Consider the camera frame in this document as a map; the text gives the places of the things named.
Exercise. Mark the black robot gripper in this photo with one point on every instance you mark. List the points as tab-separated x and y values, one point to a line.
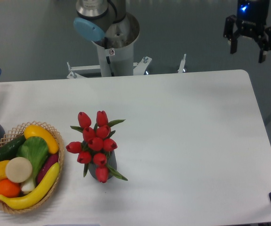
250	21

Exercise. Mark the red tulip bouquet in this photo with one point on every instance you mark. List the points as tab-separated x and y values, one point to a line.
97	139

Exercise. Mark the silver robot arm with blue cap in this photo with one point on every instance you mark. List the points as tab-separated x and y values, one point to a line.
113	31

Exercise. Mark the grey ribbed vase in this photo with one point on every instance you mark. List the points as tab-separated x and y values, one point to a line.
103	166

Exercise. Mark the yellow squash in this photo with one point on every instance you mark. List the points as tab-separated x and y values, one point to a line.
38	131

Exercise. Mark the purple sweet potato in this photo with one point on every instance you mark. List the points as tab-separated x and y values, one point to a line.
48	163

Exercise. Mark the green bok choy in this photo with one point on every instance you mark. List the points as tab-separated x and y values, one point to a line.
35	149

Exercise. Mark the woven wicker basket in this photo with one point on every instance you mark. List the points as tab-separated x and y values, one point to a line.
19	131

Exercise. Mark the green cucumber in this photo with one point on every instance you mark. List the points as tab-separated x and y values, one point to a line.
9	150

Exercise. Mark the yellow banana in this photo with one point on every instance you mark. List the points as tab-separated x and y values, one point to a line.
29	200

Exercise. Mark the orange fruit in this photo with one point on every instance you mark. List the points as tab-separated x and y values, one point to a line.
9	189

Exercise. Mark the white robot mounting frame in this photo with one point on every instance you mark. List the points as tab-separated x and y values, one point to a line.
139	68

